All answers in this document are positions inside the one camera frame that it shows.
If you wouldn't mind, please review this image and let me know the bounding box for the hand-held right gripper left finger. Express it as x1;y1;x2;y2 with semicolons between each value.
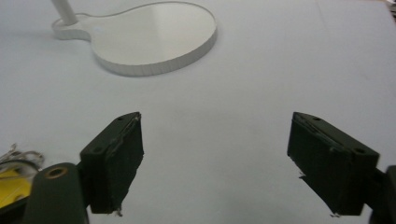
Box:
79;111;145;217

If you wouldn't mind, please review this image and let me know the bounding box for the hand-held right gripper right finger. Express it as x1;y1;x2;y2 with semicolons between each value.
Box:
286;111;381;217

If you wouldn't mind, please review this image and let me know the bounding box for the key ring with coloured tags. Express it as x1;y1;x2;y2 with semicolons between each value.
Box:
0;143;46;209

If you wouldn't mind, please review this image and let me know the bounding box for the white key stand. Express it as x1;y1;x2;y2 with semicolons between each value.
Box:
50;0;219;77

